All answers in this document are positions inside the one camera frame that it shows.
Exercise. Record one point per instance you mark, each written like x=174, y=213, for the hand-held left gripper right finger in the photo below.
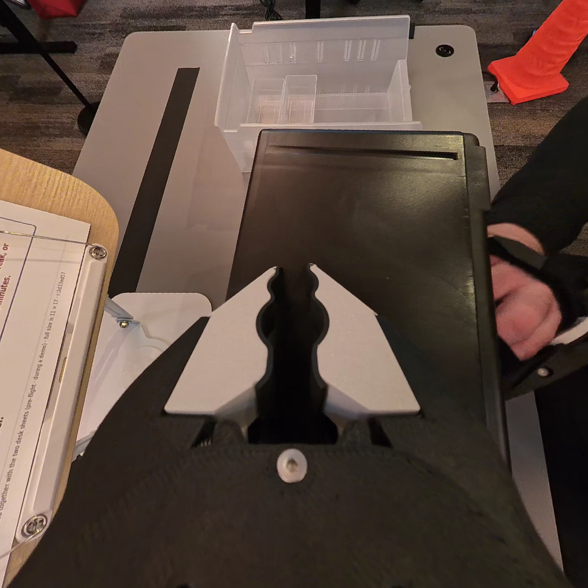
x=367, y=367

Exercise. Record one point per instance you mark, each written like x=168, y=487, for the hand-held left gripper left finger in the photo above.
x=216, y=367

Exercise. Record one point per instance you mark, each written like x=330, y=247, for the black drawer cabinet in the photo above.
x=367, y=206

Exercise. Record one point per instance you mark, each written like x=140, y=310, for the small clear plastic drawer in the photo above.
x=266, y=103
x=299, y=99

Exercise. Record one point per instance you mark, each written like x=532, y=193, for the translucent plastic box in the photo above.
x=234, y=92

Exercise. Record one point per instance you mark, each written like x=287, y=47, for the person's right forearm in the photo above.
x=551, y=193

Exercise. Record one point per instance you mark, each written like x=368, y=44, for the person's dark clothing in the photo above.
x=569, y=482

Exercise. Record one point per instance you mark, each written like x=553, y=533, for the white instruction sheet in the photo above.
x=27, y=367

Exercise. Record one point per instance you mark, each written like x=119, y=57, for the black pole with round base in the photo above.
x=88, y=119

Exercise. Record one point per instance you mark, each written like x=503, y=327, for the orange traffic cone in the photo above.
x=542, y=69

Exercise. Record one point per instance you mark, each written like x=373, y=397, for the black table leg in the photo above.
x=313, y=7

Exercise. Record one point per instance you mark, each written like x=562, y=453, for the black desk leg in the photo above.
x=41, y=46

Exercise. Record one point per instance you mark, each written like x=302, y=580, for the red bag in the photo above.
x=55, y=7

